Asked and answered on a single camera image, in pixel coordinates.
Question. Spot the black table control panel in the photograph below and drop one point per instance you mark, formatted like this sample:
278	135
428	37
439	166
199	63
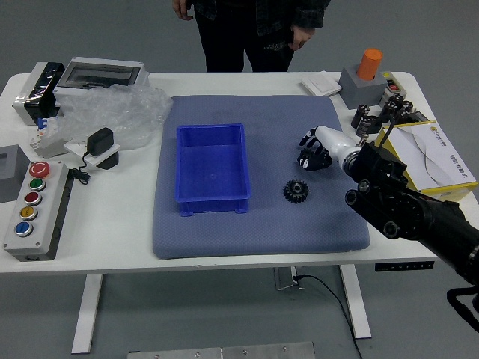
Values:
404	266

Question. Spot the clear plastic bag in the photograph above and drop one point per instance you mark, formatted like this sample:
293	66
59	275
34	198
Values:
119	112

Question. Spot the big black gear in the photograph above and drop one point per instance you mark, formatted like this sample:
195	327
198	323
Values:
295	191

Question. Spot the grey push button station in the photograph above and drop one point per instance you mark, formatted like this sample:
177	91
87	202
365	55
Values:
15	239

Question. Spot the person's right hand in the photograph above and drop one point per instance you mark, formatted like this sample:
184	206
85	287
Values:
183	9

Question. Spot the grey block holder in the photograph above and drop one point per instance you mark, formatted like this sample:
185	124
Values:
359	93

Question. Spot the person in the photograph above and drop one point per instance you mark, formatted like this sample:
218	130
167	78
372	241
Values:
232	45

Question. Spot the white wall switch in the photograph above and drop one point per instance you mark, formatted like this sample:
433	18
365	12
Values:
322	84

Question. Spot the yellow white cardboard box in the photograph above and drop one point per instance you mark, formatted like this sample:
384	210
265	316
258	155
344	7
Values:
430	157

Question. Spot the grey under-table control box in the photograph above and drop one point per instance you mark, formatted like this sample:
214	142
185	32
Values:
284	278

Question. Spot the grey black enclosure box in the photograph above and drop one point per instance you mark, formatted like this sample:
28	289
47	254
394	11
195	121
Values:
28	108

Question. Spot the grey square block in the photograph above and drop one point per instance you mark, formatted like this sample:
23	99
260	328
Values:
15	179

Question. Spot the grey switch box red button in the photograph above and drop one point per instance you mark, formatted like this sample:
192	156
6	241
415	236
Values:
391	80

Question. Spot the white table leg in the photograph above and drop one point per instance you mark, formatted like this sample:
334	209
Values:
355	299
88	314

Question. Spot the white distribution box clear lid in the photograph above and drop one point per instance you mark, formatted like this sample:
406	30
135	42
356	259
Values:
97	73

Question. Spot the person's left forearm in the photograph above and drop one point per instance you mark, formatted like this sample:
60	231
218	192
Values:
310	13

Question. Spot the blue-grey foam mat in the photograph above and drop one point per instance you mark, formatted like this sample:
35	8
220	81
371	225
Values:
262	232

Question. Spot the white circuit breaker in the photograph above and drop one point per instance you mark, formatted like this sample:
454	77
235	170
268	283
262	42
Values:
48	146

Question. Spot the blue plastic box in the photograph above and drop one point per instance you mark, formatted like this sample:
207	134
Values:
209	168

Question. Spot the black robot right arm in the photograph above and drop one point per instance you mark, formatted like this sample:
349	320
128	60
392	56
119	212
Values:
411	213

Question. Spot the black power adapter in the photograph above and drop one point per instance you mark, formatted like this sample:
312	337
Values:
99	142

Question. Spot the black capacitor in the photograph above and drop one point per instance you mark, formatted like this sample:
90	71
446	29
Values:
368	125
388	111
401	116
406	106
396	99
360	115

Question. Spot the person's left hand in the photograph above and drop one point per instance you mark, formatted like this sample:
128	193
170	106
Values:
301	37

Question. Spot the black flat module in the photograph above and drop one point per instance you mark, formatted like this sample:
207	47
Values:
420	116

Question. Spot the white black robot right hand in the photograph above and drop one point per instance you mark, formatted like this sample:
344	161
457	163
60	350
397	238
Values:
337	140

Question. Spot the orange cylinder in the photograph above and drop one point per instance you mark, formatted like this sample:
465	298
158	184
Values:
369	63

